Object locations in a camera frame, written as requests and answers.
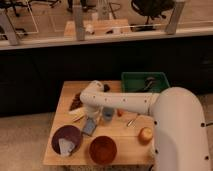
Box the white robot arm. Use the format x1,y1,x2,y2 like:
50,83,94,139
80,80,211,171

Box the orange brown bowl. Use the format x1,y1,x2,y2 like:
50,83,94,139
89,136,117,165

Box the grey cloth in bowl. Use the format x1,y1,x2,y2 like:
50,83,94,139
59,138,75,157

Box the black rectangular block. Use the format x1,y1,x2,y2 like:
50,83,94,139
104,84,110,92

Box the green plastic tray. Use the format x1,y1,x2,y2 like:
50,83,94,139
121,72,170,93

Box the blue cup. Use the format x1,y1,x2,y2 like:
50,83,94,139
102,107,114,121

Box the orange carrot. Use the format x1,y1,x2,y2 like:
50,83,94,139
117,109,124,117

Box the pale banana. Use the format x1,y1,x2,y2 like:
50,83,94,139
69,107,85,122

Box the metal spoon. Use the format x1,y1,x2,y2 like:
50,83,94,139
126,113,140,127

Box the red yellow apple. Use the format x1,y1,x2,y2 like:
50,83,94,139
138,127,153,144

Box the black office chair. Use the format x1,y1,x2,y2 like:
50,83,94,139
131,0,174,23

